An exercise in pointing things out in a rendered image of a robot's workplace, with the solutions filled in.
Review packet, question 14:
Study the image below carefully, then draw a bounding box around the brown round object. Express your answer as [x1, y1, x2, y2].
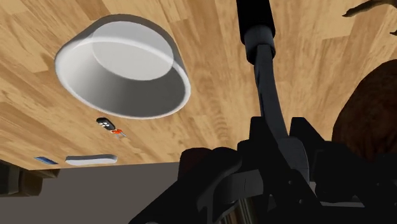
[331, 59, 397, 163]

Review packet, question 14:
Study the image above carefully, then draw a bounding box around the dark brown animal figure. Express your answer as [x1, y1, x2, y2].
[342, 0, 397, 36]

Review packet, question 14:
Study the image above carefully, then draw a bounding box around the black key fob, orange ring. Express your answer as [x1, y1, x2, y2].
[95, 116, 128, 139]

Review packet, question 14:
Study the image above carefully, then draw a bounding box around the white flat rounded remote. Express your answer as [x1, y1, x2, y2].
[65, 153, 118, 167]

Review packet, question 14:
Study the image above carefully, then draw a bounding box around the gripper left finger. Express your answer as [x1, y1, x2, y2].
[129, 116, 290, 224]

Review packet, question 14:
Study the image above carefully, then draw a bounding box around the black long-handled tool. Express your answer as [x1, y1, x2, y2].
[235, 0, 311, 185]

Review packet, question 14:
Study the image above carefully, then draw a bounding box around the white bowl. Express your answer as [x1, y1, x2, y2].
[54, 13, 192, 120]

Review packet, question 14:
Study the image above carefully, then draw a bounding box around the blue flat card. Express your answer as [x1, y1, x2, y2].
[33, 156, 59, 165]

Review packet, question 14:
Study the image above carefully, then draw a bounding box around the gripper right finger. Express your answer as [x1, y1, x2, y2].
[289, 116, 397, 224]

